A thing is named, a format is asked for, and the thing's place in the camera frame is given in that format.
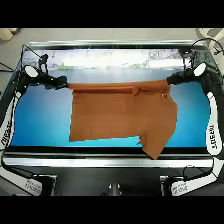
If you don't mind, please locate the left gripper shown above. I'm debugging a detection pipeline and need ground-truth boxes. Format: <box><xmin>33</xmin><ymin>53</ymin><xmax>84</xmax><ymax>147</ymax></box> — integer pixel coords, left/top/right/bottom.
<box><xmin>45</xmin><ymin>75</ymin><xmax>70</xmax><ymax>91</ymax></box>

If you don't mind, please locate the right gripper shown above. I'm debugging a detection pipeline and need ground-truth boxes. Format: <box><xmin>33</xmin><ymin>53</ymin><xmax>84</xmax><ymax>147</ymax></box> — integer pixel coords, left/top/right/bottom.
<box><xmin>166</xmin><ymin>72</ymin><xmax>188</xmax><ymax>86</ymax></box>

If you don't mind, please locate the brown shirt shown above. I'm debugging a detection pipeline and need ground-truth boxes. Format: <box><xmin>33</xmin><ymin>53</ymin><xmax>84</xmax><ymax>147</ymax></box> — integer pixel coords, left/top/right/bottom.
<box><xmin>67</xmin><ymin>78</ymin><xmax>180</xmax><ymax>161</ymax></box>

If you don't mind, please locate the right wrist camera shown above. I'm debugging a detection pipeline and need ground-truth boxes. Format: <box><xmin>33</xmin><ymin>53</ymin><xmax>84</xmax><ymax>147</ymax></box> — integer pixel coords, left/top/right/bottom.
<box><xmin>179</xmin><ymin>46</ymin><xmax>196</xmax><ymax>73</ymax></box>

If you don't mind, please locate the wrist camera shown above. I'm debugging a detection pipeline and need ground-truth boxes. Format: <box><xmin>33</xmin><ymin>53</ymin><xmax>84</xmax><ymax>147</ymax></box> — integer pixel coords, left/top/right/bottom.
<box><xmin>37</xmin><ymin>53</ymin><xmax>50</xmax><ymax>74</ymax></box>
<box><xmin>179</xmin><ymin>46</ymin><xmax>196</xmax><ymax>73</ymax></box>

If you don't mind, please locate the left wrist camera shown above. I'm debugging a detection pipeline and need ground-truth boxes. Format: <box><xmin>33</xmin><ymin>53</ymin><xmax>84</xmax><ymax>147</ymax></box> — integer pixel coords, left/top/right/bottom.
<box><xmin>37</xmin><ymin>53</ymin><xmax>50</xmax><ymax>74</ymax></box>

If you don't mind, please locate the black cable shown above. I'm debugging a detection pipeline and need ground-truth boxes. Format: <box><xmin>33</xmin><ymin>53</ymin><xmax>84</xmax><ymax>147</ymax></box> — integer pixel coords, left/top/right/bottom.
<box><xmin>190</xmin><ymin>37</ymin><xmax>224</xmax><ymax>57</ymax></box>
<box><xmin>181</xmin><ymin>164</ymin><xmax>215</xmax><ymax>179</ymax></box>

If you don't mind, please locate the silver frame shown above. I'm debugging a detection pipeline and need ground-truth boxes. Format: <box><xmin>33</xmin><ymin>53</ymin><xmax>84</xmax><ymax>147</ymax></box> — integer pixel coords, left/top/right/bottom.
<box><xmin>0</xmin><ymin>39</ymin><xmax>224</xmax><ymax>197</ymax></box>

